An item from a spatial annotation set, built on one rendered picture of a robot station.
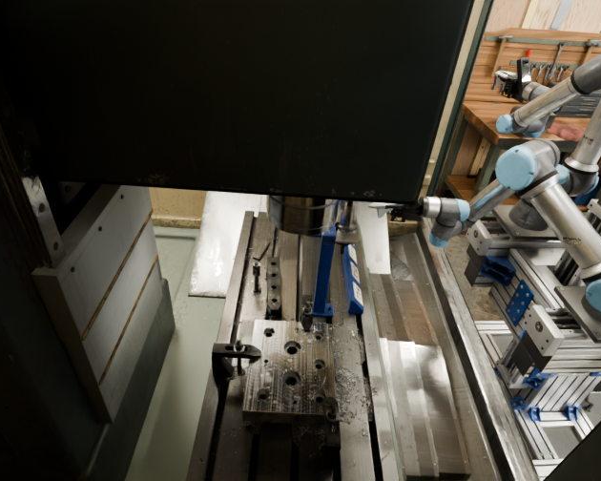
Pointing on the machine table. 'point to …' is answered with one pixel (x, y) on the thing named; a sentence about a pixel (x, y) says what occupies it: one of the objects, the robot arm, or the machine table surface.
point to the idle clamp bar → (273, 287)
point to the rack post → (323, 282)
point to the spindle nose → (301, 214)
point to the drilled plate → (255, 408)
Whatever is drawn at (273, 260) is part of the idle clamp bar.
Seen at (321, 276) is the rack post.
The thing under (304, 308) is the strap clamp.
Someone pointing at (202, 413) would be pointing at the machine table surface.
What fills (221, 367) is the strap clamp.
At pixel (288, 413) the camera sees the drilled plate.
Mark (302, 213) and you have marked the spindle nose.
